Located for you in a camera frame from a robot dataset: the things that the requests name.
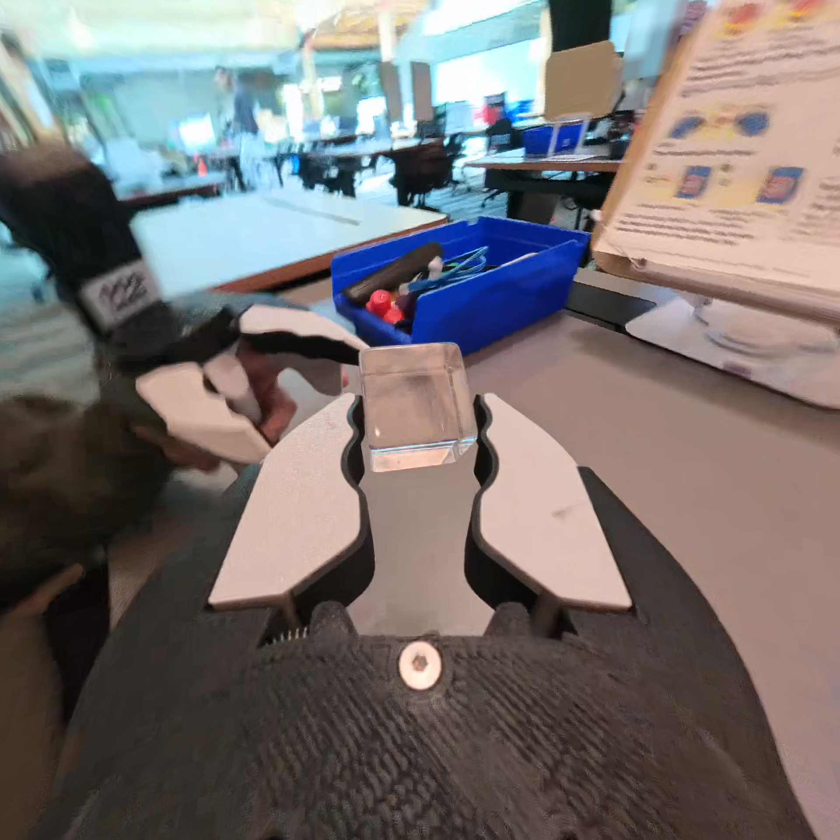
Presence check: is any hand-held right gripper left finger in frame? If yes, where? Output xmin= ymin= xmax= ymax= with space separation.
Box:
xmin=207 ymin=392 xmax=376 ymax=632

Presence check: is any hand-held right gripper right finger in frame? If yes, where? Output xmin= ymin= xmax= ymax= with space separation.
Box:
xmin=463 ymin=392 xmax=634 ymax=636

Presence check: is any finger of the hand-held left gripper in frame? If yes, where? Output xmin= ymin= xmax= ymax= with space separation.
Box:
xmin=282 ymin=360 xmax=353 ymax=396
xmin=238 ymin=304 xmax=370 ymax=366

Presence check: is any clear acrylic cube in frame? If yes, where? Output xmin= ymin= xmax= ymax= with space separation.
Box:
xmin=357 ymin=341 xmax=479 ymax=475

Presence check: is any blue network cable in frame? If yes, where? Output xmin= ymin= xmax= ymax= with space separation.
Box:
xmin=407 ymin=246 xmax=492 ymax=294

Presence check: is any blue plastic bin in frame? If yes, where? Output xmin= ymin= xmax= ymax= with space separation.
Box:
xmin=330 ymin=215 xmax=592 ymax=357

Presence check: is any person's left hand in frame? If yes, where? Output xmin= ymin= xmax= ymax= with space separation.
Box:
xmin=152 ymin=343 xmax=298 ymax=475

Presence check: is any white top desk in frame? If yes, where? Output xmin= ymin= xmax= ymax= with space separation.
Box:
xmin=128 ymin=189 xmax=450 ymax=294

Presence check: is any black office chair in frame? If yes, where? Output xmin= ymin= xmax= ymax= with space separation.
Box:
xmin=392 ymin=141 xmax=460 ymax=210

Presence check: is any white board stand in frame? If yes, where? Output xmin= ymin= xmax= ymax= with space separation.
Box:
xmin=625 ymin=292 xmax=840 ymax=409

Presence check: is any wooden top desk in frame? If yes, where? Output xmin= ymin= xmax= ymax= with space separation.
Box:
xmin=462 ymin=147 xmax=624 ymax=227

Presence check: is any small blue bin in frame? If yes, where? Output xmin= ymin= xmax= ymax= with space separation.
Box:
xmin=521 ymin=121 xmax=589 ymax=158

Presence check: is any instruction sheet board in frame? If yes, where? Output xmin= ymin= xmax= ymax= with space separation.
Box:
xmin=589 ymin=0 xmax=840 ymax=324

